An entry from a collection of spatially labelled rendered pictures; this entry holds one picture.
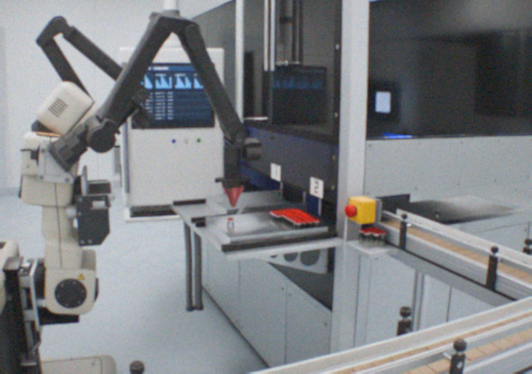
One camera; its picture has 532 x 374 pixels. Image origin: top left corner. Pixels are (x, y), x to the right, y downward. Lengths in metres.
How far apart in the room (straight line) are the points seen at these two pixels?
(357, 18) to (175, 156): 1.20
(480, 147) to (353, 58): 0.66
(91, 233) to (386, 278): 1.00
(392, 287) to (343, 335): 0.25
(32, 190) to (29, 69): 5.31
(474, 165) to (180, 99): 1.33
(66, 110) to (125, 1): 5.53
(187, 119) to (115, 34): 4.65
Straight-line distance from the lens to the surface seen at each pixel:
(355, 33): 1.59
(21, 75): 6.89
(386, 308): 1.85
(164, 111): 2.38
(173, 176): 2.43
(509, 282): 1.30
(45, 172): 1.45
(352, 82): 1.57
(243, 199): 2.17
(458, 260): 1.41
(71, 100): 1.56
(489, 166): 2.02
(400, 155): 1.71
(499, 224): 2.14
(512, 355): 0.95
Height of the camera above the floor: 1.37
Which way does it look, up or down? 10 degrees down
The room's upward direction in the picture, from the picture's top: 1 degrees clockwise
